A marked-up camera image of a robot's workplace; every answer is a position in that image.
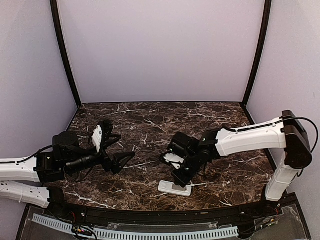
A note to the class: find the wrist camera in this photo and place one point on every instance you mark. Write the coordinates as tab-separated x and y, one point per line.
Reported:
170	158
100	134

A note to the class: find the white remote control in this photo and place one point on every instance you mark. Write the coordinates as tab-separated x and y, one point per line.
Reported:
165	187

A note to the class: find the right black frame post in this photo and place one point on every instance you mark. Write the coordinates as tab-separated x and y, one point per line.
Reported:
258	52

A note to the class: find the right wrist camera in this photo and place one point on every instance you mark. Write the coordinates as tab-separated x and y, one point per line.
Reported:
170	158

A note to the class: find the grey battery cover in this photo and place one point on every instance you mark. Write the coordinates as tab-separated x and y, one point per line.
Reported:
178	188

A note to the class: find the left black frame post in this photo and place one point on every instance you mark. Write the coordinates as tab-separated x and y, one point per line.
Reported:
63	52

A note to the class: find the black front rail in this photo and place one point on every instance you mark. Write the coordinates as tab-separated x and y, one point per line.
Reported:
239	215

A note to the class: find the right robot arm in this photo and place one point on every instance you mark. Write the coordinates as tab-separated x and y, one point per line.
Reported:
188	154

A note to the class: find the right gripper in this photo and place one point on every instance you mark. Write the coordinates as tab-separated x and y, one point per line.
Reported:
183	180

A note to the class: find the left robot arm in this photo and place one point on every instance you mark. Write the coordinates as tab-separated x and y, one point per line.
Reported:
52	163

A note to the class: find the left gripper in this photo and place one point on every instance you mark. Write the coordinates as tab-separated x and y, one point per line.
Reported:
115	165

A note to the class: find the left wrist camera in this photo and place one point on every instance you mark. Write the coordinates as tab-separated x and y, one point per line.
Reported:
100	134

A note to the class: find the black frame post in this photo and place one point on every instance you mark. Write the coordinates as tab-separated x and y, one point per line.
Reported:
258	52
63	52

